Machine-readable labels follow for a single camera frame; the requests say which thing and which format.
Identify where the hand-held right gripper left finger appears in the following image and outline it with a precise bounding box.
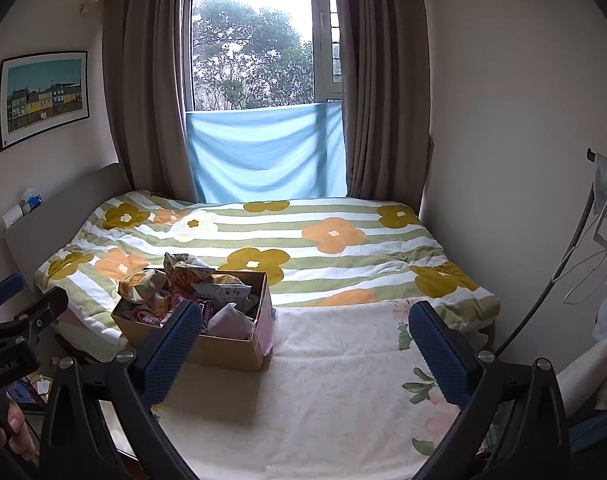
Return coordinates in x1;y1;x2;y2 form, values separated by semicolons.
39;300;204;480

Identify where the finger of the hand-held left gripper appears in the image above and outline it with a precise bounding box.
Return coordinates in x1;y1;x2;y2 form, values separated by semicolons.
12;287;70;335
0;273;28;322

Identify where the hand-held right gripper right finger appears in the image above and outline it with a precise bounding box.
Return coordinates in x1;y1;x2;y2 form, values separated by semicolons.
408;300;570;480

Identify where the pink white striped snack packet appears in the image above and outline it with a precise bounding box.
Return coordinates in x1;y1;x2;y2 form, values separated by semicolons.
127;305;175;330

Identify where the cardboard box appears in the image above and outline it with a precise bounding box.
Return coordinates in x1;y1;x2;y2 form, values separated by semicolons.
110;270;276;372

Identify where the pale pink snack packet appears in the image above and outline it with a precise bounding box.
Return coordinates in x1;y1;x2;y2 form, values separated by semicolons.
206;302;257;341

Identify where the yellow waffle snack packet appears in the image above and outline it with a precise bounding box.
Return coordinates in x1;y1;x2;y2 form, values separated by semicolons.
118;269;170;306

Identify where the blue white cereal snack packet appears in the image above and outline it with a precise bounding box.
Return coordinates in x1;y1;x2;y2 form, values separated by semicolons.
190;280;254;307

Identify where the pale yellow silver snack packet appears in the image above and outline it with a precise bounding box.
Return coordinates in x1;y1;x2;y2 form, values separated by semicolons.
163;252;215;282

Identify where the person's left hand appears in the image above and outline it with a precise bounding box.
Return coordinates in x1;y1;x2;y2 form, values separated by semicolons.
0;402;40;462

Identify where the pastel bed sheet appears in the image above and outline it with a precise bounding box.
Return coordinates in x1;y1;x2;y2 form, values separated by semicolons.
53;310;129;362

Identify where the blue book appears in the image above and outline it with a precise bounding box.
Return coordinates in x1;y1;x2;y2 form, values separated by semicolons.
6;380;49;408

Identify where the white box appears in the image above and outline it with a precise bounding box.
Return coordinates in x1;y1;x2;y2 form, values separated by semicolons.
2;205;27;229

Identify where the blue white tissue pack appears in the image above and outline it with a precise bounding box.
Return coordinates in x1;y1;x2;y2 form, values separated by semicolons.
19;187;44;214

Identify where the grey bed headboard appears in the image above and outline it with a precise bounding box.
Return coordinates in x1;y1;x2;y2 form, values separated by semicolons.
3;162;134;287

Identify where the green striped floral duvet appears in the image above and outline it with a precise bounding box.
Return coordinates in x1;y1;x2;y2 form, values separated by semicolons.
33;189;501;357

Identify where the white floral blanket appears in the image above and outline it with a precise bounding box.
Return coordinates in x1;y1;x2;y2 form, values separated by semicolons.
150;300;501;480

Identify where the person's leg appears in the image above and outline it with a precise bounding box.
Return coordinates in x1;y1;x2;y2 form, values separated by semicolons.
556;342;607;412

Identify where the dark blue cloth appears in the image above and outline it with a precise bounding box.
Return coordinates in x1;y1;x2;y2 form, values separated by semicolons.
568;410;607;457

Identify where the framed street picture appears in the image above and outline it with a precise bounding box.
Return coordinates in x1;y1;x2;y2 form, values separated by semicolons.
0;50;90;153

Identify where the light blue cloth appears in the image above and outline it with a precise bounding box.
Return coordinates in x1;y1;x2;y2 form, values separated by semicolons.
184;101;348;204

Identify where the brown curtain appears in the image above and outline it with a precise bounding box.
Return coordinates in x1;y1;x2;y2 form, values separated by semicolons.
333;0;434;200
102;0;199;204

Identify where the window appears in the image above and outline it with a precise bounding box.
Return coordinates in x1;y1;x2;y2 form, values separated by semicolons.
186;0;344;112

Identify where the white wire hanger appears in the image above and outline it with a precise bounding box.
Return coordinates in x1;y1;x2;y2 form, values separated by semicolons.
562;200;607;307

